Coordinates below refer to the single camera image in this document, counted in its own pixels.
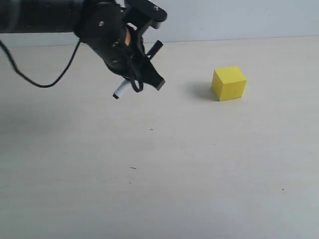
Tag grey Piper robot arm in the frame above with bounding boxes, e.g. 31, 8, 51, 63
0, 0, 167, 92

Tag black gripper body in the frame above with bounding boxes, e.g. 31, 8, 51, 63
73, 0, 146, 78

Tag black and white marker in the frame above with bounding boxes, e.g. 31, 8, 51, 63
113, 40, 163, 99

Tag yellow foam cube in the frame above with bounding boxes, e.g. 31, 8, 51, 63
211, 66, 247, 101

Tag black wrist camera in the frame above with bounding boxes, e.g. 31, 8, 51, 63
123, 0, 167, 33

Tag black camera cable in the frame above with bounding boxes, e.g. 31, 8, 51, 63
0, 38, 145, 93

